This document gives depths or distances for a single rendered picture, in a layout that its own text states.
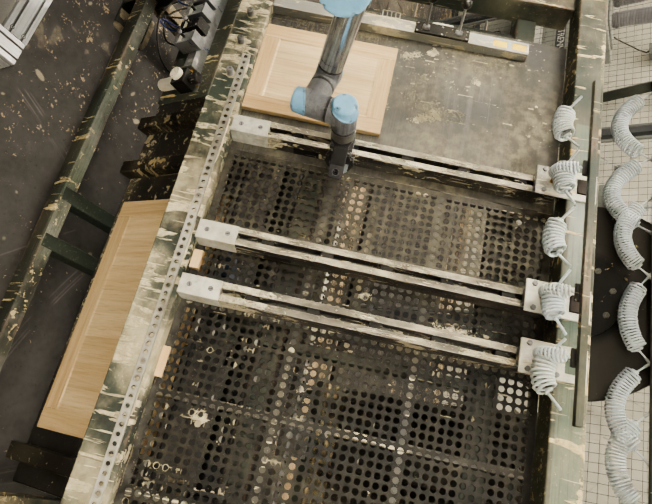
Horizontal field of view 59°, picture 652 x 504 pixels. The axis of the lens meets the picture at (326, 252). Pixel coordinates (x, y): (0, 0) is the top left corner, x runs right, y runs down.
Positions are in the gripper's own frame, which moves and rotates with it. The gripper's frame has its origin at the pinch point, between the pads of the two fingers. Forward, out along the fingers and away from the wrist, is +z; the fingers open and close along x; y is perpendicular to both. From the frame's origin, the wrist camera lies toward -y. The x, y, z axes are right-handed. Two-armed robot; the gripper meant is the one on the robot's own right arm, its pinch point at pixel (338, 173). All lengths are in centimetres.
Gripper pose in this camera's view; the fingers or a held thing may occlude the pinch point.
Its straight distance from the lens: 189.9
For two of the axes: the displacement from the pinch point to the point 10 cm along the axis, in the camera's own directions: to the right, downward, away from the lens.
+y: 2.2, -9.1, 3.7
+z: -0.3, 3.7, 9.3
